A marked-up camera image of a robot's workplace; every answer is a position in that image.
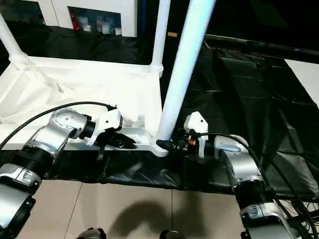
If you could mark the white plastic table top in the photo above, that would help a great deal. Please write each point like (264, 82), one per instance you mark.
(74, 82)

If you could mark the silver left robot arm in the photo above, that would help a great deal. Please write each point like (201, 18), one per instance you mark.
(49, 134)

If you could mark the black plastic mat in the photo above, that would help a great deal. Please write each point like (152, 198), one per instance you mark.
(236, 99)

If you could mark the black long bar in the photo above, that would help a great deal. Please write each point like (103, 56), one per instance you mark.
(261, 46)

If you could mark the white cabinet with glass doors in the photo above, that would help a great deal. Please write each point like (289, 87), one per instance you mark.
(129, 17)

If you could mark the blue upright panel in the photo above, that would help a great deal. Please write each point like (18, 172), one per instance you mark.
(143, 17)

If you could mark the black case with yellow label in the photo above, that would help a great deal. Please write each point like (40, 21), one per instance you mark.
(178, 17)

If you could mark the white flat board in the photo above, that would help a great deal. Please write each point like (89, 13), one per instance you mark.
(306, 79)

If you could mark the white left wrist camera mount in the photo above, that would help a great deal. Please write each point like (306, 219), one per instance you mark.
(107, 122)

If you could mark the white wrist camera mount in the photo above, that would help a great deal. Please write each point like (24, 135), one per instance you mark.
(197, 124)
(107, 122)

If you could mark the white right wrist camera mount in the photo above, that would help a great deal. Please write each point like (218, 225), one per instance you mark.
(197, 124)

